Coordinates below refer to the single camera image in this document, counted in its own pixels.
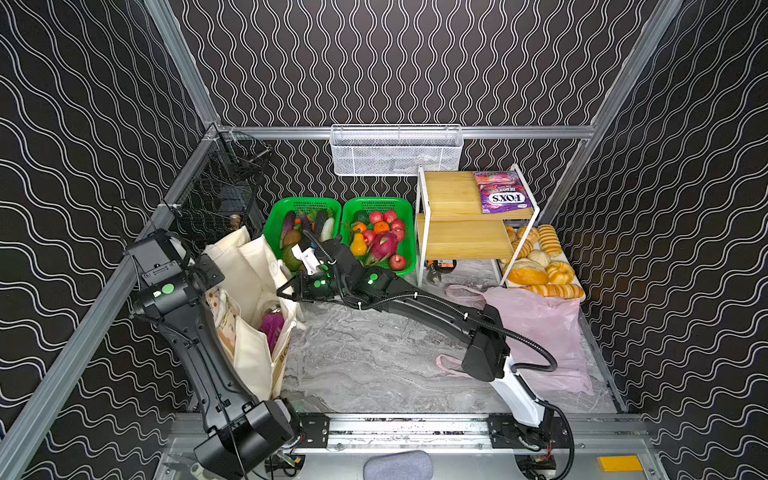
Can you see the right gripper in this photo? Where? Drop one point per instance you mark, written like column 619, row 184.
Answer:
column 309, row 285

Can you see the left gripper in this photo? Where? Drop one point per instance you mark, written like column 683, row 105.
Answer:
column 196, row 276

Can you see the cream canvas tote bag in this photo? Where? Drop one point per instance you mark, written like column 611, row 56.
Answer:
column 252, row 276

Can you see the purple candy bag shelf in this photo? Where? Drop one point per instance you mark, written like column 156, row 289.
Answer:
column 271, row 326

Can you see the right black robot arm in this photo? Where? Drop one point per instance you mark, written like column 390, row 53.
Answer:
column 494, row 354

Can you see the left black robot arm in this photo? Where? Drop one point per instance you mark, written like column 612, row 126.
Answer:
column 242, row 429

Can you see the pink plastic grocery bag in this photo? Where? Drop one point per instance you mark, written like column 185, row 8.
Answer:
column 551, row 322

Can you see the green cabbage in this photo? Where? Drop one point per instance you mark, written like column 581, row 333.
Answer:
column 291, row 261

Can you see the purple eggplant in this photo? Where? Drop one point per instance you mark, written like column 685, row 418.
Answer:
column 287, row 226

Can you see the left green plastic basket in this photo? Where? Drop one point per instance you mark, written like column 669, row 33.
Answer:
column 316, row 218

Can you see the green plastic basket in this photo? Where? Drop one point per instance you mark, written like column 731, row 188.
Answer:
column 360, row 214
column 316, row 218

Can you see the yellow pear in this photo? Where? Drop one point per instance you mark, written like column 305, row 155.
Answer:
column 358, row 247

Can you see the pink dragon fruit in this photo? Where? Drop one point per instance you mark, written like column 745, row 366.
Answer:
column 382, row 248

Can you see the orange tangerine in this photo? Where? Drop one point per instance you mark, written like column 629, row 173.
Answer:
column 381, row 227

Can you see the red apple front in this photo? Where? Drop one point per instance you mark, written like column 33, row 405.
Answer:
column 397, row 262

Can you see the right green plastic basket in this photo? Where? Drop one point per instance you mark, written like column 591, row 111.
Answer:
column 360, row 214

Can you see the white wooden two-tier shelf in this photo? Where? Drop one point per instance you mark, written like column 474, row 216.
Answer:
column 449, row 223

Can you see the grey padded cushion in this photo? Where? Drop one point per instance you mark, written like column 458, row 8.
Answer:
column 410, row 465

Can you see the purple Fox's berries candy bag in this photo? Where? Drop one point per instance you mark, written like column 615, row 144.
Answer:
column 501, row 192

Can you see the tray of bread rolls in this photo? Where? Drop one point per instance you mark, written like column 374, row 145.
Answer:
column 541, row 266

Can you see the yellow block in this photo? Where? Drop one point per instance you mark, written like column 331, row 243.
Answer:
column 620, row 464

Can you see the black wire wall rack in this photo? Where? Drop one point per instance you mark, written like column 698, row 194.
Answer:
column 222, row 195

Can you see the white wire wall basket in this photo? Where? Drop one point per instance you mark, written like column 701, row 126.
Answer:
column 395, row 150

